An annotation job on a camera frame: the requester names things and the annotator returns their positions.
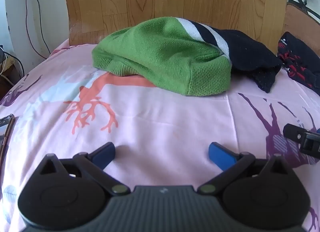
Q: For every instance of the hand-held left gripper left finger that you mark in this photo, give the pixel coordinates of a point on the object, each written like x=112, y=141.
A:
x=104, y=154

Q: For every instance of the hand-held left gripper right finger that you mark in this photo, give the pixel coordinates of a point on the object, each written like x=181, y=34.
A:
x=220, y=155

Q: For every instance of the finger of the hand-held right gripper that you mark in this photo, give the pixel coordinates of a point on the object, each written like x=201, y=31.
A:
x=311, y=144
x=292, y=131

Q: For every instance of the green and navy knit sweater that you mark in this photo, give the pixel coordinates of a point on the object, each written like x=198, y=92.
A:
x=162, y=54

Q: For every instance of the pink deer print bedsheet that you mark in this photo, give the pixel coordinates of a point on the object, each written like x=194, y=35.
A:
x=155, y=122

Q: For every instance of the black and red patterned garment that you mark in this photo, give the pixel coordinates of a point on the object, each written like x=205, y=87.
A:
x=297, y=57

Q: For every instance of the smartphone in clear case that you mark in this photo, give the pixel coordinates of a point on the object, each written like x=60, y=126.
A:
x=4, y=129

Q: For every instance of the brown wooden panel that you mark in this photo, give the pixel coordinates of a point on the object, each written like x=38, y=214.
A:
x=300, y=19

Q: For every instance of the black tape strip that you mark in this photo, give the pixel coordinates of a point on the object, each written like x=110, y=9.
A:
x=303, y=3

